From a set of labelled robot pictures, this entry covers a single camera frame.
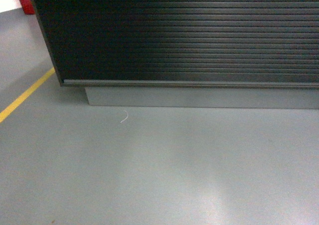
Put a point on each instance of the black checkout counter cabinet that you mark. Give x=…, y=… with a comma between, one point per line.
x=186, y=53

